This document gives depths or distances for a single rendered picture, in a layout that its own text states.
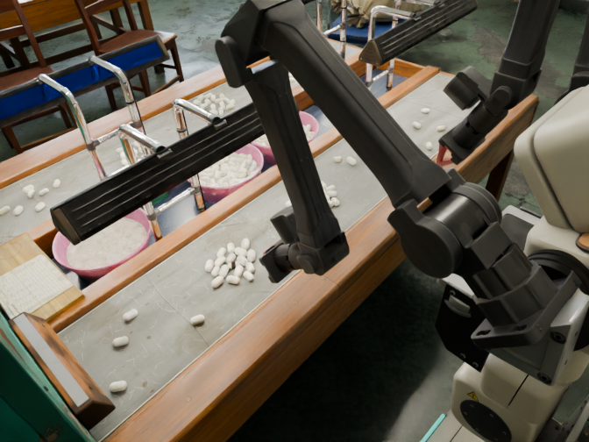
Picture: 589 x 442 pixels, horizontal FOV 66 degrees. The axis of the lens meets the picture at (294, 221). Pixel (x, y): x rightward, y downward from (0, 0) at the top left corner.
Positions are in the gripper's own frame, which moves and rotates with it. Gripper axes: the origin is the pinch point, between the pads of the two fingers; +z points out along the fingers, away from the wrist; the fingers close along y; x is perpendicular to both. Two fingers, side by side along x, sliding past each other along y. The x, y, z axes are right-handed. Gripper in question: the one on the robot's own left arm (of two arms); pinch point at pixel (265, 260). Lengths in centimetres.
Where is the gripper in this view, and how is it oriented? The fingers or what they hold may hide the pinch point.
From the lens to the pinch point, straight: 104.6
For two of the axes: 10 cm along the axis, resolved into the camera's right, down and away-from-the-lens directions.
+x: 5.0, 8.5, 1.6
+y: -6.8, 5.1, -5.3
